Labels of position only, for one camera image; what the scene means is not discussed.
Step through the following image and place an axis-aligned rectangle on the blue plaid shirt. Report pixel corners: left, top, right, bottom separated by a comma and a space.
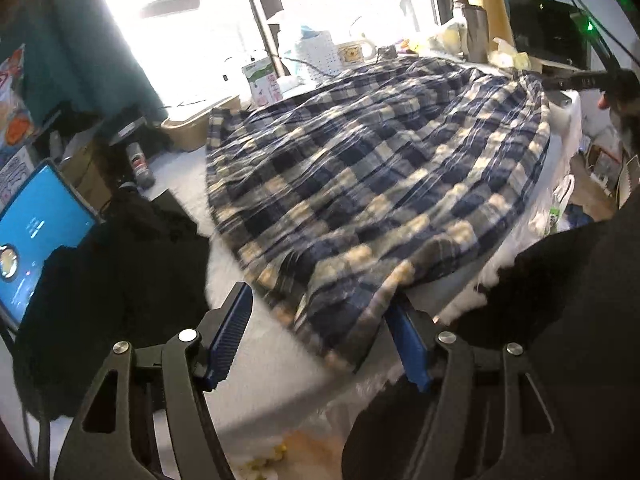
206, 57, 551, 373

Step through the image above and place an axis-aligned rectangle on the red and grey spray can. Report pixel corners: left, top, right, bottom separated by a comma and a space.
126, 141, 155, 188

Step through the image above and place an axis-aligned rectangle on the black cloth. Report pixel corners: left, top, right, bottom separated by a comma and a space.
12, 190, 211, 418

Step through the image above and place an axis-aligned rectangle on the cream printed mug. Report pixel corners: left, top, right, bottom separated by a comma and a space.
336, 35, 377, 66

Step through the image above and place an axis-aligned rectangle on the white and green carton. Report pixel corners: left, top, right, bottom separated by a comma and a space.
241, 58, 283, 107

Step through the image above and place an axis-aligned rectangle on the dark window frame post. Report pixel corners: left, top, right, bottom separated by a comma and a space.
235, 0, 281, 56

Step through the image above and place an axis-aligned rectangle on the white printed box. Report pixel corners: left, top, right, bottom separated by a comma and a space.
0, 147, 36, 201

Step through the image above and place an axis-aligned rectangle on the beige lidded container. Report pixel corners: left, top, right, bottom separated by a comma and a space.
161, 95, 242, 151

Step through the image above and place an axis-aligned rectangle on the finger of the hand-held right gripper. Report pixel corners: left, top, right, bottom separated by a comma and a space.
542, 70, 618, 92

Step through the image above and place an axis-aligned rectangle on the white textured tablecloth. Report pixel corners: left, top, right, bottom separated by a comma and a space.
140, 150, 583, 441

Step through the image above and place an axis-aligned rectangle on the yellow tissue pack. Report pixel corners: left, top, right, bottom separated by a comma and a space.
492, 37, 531, 68

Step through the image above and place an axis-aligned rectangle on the steel thermos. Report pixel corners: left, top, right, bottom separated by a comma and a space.
465, 5, 490, 63

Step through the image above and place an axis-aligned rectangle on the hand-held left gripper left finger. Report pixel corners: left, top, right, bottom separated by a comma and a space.
52, 281, 254, 480

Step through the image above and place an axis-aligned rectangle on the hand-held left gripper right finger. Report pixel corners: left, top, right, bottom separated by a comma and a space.
384, 294, 576, 480

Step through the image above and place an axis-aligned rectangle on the person's dark clothing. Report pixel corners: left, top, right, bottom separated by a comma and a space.
342, 205, 640, 480

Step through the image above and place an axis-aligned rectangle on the white perforated basket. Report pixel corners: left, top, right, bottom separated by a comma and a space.
295, 30, 342, 81

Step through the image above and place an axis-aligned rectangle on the dark teal curtain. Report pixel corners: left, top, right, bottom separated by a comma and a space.
0, 0, 168, 121

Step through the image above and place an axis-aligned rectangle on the colourful snack bag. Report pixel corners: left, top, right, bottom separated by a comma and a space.
0, 45, 38, 153

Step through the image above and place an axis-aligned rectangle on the tablet with blue screen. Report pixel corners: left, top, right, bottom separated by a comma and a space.
0, 158, 101, 331

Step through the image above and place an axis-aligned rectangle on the black screen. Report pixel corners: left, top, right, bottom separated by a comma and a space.
507, 0, 601, 68

